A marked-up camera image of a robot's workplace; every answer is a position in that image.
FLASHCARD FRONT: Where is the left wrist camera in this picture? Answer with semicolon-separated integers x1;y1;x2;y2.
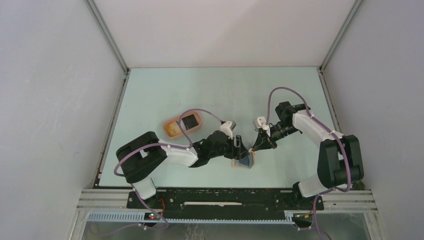
219;120;237;139

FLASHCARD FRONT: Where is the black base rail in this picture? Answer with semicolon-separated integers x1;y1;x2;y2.
145;187;324;220

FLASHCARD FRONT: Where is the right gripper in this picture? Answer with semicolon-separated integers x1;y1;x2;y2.
252;122;300;151

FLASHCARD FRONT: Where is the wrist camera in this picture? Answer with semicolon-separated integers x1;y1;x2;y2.
219;120;237;139
253;116;270;132

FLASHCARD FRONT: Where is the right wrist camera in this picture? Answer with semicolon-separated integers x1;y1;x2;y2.
253;116;270;132

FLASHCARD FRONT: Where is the yellow card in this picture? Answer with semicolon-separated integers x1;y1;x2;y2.
165;121;181;137

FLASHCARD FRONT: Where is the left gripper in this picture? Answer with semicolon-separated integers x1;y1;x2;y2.
208;134;249;160

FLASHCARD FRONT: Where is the black card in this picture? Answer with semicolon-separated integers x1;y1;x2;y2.
181;114;199;131

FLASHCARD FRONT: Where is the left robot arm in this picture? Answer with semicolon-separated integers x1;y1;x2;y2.
113;130;253;208

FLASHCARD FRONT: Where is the pink plastic tray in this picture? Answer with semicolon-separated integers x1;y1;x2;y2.
162;110;203;140

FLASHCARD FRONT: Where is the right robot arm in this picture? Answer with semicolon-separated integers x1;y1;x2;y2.
251;101;364;209

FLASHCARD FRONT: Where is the white cable duct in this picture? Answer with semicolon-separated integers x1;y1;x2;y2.
86;211;294;225

